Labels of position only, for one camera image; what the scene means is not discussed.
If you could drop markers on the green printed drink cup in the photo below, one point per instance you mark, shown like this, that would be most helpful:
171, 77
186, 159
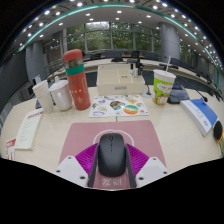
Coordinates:
163, 90

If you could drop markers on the colourful sticker sheet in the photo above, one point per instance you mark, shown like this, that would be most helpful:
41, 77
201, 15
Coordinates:
118, 106

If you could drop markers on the pink mouse pad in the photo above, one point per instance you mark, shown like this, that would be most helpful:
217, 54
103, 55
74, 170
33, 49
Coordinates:
83, 133

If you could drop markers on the white compartment tray box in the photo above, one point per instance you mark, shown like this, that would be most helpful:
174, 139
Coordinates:
120, 87

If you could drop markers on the round ceiling lights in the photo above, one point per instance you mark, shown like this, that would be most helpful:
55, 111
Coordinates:
119, 11

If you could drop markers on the white red-headed booklet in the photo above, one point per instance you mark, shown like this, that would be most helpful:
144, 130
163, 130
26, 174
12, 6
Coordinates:
30, 130

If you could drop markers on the black computer mouse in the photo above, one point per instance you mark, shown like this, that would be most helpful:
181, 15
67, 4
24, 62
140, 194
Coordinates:
112, 155

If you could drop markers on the black gooseneck desk microphone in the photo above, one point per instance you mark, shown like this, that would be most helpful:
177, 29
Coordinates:
178, 95

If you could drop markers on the red fan-print magazine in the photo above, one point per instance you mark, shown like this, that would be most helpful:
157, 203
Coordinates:
10, 148

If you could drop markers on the black yellow handheld microphone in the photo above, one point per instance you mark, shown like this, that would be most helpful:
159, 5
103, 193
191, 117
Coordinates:
218, 130

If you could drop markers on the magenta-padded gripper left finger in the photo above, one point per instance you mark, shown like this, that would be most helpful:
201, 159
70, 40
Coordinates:
86, 159

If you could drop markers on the white standing board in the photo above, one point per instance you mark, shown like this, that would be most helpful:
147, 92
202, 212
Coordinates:
37, 80

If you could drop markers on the blue and white book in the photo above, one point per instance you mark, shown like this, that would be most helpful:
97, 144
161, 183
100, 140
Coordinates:
200, 115

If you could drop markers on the red green-banded thermos bottle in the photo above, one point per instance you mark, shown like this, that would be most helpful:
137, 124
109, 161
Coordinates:
79, 86

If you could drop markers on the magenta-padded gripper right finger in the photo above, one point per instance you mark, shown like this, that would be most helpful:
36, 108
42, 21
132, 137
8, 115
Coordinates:
138, 159

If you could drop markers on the dark office chairs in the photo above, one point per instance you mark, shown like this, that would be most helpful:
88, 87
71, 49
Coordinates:
115, 54

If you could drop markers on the long beige conference desk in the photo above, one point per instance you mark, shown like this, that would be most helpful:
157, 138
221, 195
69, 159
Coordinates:
106, 62

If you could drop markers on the white lidded mug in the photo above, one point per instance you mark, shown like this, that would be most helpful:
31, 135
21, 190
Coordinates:
61, 96

